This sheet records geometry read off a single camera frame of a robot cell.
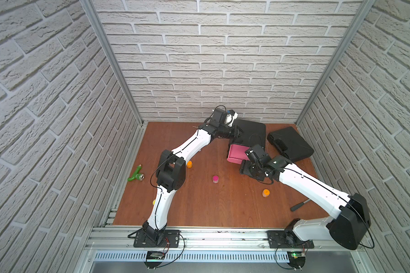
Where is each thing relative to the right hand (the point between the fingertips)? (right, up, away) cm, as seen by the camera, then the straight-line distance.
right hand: (246, 170), depth 82 cm
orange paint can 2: (+11, -12, +3) cm, 17 cm away
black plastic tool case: (+35, +10, +19) cm, 42 cm away
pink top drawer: (-4, +8, +2) cm, 9 cm away
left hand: (+1, +19, +5) cm, 20 cm away
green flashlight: (-57, -5, +8) cm, 57 cm away
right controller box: (+19, -35, -12) cm, 42 cm away
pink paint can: (-15, -6, +8) cm, 18 cm away
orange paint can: (-30, 0, +15) cm, 34 cm away
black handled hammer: (+26, -18, 0) cm, 32 cm away
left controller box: (-41, -34, -12) cm, 54 cm away
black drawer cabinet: (+7, +18, +10) cm, 22 cm away
